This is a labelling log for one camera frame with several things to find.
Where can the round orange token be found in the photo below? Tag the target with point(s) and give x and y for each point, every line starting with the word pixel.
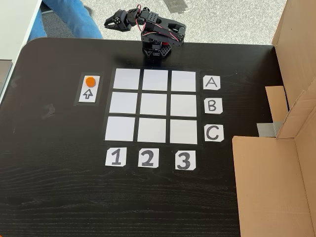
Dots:
pixel 90 81

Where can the white nine-square grid sheet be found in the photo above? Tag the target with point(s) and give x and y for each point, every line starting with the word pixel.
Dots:
pixel 153 103

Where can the person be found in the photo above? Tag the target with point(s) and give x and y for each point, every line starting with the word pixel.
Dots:
pixel 81 22

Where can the black red clamp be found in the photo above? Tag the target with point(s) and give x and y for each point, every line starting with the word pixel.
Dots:
pixel 163 44

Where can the grey floor tape patch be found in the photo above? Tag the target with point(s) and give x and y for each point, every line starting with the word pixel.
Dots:
pixel 176 5

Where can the white arrow paper sheet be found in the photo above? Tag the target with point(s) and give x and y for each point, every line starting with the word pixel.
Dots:
pixel 89 97

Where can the white side table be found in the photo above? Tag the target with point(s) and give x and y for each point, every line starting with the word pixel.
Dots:
pixel 17 22

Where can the paper sheet letter A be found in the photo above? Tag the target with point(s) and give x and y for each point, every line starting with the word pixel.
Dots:
pixel 211 83

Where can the clear tape scraps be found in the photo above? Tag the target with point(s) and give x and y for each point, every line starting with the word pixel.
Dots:
pixel 49 111

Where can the paper sheet letter B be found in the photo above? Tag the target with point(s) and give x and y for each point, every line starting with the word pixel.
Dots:
pixel 212 106

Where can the paper sheet number 1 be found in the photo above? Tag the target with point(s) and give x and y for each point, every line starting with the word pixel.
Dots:
pixel 116 157

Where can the paper sheet number 2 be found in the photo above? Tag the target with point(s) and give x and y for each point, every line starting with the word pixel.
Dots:
pixel 148 158

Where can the paper sheet letter C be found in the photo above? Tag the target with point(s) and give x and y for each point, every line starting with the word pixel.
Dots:
pixel 213 133

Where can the paper sheet number 3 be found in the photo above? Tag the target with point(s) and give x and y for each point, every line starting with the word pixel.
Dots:
pixel 185 160

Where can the brown cardboard screen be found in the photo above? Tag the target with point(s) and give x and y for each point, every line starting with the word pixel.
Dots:
pixel 266 185

